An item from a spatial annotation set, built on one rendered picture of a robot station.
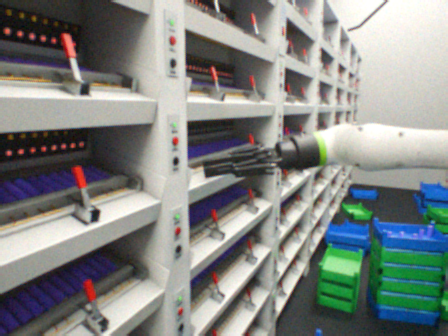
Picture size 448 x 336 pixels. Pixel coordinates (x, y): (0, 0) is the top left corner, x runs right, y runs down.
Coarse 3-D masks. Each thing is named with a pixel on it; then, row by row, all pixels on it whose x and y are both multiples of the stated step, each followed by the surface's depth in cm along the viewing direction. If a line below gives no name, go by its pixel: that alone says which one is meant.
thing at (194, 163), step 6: (246, 144) 118; (222, 150) 101; (228, 150) 103; (204, 156) 90; (210, 156) 92; (216, 156) 95; (222, 156) 99; (192, 162) 83; (198, 162) 86; (192, 168) 84
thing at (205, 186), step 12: (216, 132) 116; (228, 132) 125; (240, 132) 129; (264, 144) 125; (192, 180) 78; (204, 180) 80; (216, 180) 84; (228, 180) 91; (192, 192) 74; (204, 192) 80
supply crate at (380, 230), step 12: (384, 228) 171; (396, 228) 170; (408, 228) 168; (420, 228) 167; (432, 228) 164; (384, 240) 153; (396, 240) 152; (408, 240) 151; (420, 240) 150; (432, 240) 148; (444, 240) 152
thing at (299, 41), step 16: (288, 0) 178; (304, 0) 174; (320, 0) 172; (304, 16) 176; (320, 16) 174; (288, 32) 181; (320, 32) 179; (288, 48) 183; (304, 48) 179; (288, 80) 186; (304, 80) 182; (304, 192) 193; (304, 224) 196; (304, 272) 201
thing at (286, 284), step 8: (296, 256) 200; (304, 256) 199; (296, 264) 196; (304, 264) 198; (288, 272) 185; (296, 272) 185; (280, 280) 172; (288, 280) 178; (296, 280) 180; (280, 288) 169; (288, 288) 171; (280, 296) 163; (288, 296) 166; (280, 304) 158; (280, 312) 156
